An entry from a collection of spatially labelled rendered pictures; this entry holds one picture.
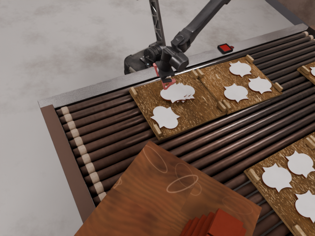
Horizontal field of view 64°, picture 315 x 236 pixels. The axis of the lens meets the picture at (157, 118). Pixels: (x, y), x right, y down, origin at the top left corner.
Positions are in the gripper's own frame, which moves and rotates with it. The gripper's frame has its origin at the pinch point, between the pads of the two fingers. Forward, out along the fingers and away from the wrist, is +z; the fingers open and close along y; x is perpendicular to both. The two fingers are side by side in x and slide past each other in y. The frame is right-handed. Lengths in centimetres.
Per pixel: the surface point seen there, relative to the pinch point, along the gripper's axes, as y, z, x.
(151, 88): 7.0, 11.6, 1.5
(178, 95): -4.0, 8.2, -9.5
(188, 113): -14.4, 11.0, -11.1
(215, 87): -1.6, 10.4, -34.6
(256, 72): 4, 9, -67
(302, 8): 165, 72, -296
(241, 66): 10, 9, -59
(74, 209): -13, 107, 56
